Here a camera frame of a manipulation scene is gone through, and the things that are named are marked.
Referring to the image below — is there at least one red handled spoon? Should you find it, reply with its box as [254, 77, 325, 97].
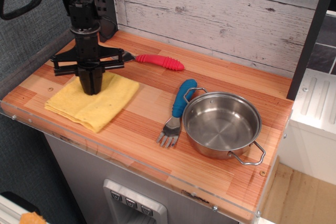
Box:
[122, 51, 184, 71]

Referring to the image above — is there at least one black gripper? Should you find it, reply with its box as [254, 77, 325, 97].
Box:
[51, 34, 124, 95]

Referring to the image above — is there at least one blue handled fork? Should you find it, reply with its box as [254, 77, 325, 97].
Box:
[156, 79, 197, 148]

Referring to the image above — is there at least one clear acrylic edge guard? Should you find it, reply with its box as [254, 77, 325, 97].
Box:
[1, 102, 260, 223]

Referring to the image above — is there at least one orange object at corner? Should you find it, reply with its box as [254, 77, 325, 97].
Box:
[19, 212, 47, 224]

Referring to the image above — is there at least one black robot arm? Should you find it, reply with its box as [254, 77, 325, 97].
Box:
[51, 0, 124, 95]

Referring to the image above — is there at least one grey dispenser button panel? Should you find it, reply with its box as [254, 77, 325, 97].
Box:
[103, 179, 168, 223]

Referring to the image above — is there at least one white toy sink unit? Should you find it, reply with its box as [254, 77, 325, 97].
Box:
[277, 10, 336, 185]

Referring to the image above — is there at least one yellow cloth napkin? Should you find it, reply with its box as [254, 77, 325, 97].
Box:
[45, 72, 140, 133]

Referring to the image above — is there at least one dark grey right post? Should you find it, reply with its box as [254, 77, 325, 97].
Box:
[286, 0, 331, 101]

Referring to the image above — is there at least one small steel pot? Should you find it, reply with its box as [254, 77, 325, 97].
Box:
[182, 88, 266, 166]

